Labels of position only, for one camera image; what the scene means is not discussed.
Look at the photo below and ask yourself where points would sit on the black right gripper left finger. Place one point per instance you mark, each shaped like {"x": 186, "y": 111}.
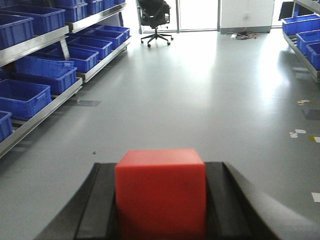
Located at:
{"x": 91, "y": 213}

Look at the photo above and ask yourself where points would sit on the black office chair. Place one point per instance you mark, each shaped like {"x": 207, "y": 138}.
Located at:
{"x": 154, "y": 13}

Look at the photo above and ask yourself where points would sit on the blue bin on rack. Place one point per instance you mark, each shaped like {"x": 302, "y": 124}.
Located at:
{"x": 23, "y": 99}
{"x": 300, "y": 24}

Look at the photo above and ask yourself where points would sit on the red cube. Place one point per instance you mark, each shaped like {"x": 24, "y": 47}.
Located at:
{"x": 161, "y": 195}

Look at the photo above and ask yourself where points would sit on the right steel shelf rack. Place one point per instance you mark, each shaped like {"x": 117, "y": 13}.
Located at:
{"x": 306, "y": 45}

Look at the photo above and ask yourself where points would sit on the steel shelf rack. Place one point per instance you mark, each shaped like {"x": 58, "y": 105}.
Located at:
{"x": 35, "y": 45}
{"x": 306, "y": 45}

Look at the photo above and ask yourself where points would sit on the blue bin on left rack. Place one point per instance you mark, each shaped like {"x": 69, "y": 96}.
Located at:
{"x": 23, "y": 99}

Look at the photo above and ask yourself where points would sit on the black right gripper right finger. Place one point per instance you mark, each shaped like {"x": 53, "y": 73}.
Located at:
{"x": 239, "y": 210}

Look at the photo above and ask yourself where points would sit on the blue bin on right rack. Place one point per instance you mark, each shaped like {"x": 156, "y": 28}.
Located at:
{"x": 300, "y": 24}

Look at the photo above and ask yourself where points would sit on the left steel shelf rack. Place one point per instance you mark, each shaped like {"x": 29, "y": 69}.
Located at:
{"x": 35, "y": 45}

